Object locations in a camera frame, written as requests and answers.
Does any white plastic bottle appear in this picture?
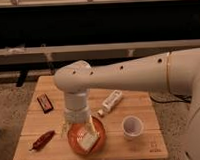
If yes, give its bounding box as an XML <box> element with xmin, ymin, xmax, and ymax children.
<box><xmin>97</xmin><ymin>90</ymin><xmax>122</xmax><ymax>117</ymax></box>

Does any white plastic cup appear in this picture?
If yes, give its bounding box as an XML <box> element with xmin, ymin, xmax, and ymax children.
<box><xmin>121</xmin><ymin>115</ymin><xmax>144</xmax><ymax>140</ymax></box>

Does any red chili pepper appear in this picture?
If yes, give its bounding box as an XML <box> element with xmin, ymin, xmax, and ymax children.
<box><xmin>31</xmin><ymin>131</ymin><xmax>55</xmax><ymax>150</ymax></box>

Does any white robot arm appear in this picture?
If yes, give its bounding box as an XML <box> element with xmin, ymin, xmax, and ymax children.
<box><xmin>53</xmin><ymin>48</ymin><xmax>200</xmax><ymax>160</ymax></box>

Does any orange bowl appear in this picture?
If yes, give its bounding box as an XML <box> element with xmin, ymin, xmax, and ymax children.
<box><xmin>67</xmin><ymin>117</ymin><xmax>106</xmax><ymax>155</ymax></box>

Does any dark snack bar packet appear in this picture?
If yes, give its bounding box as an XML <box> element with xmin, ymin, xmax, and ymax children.
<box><xmin>37</xmin><ymin>94</ymin><xmax>54</xmax><ymax>114</ymax></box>

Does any white sponge block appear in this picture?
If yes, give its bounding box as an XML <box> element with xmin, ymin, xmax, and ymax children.
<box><xmin>77</xmin><ymin>132</ymin><xmax>99</xmax><ymax>151</ymax></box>

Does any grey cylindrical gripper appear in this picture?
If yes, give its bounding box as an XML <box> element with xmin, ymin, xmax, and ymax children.
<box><xmin>61</xmin><ymin>91</ymin><xmax>97</xmax><ymax>137</ymax></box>

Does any wooden table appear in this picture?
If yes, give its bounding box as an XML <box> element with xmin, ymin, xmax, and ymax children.
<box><xmin>13</xmin><ymin>76</ymin><xmax>168</xmax><ymax>160</ymax></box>

